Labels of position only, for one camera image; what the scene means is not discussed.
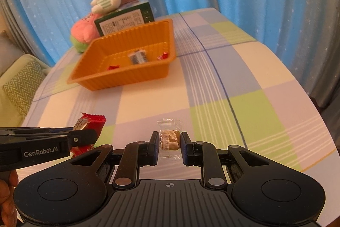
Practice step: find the clear black snack packet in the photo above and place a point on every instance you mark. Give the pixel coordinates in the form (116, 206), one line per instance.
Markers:
(138, 56)

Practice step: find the grey sofa cushion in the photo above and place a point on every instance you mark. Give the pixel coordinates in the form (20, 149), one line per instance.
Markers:
(5, 48)

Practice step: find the green zigzag pillow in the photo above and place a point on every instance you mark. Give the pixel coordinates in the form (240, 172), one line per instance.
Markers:
(25, 86)

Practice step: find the person's left hand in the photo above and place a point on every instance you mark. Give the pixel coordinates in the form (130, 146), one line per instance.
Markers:
(6, 203)

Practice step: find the clear brown candy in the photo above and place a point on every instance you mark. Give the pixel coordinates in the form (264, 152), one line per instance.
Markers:
(170, 140)

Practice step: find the medium red snack packet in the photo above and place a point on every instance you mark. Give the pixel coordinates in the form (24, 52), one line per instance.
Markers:
(163, 56)

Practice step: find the light green sofa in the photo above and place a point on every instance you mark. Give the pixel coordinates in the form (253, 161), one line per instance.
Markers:
(10, 110)

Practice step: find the pink starfish plush toy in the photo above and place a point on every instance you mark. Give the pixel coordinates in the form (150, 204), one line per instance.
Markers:
(83, 30)

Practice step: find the small red candy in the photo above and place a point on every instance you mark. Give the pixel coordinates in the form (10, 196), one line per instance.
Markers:
(113, 67)

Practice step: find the orange plastic tray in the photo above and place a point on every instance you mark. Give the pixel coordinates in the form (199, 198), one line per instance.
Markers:
(119, 78)

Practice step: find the large red snack packet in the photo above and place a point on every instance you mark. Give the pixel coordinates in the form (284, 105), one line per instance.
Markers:
(91, 120)

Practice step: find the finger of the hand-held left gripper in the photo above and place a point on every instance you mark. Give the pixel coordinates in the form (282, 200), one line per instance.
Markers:
(39, 132)
(82, 139)

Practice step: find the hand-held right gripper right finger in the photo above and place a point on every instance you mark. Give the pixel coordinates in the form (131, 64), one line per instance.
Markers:
(183, 150)

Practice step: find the grey curtain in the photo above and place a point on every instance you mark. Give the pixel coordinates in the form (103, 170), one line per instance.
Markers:
(18, 17)
(318, 70)

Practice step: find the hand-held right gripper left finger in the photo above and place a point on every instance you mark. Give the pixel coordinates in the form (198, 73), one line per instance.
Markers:
(156, 150)

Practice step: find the green cardboard box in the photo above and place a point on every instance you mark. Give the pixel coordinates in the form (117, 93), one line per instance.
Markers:
(124, 21)

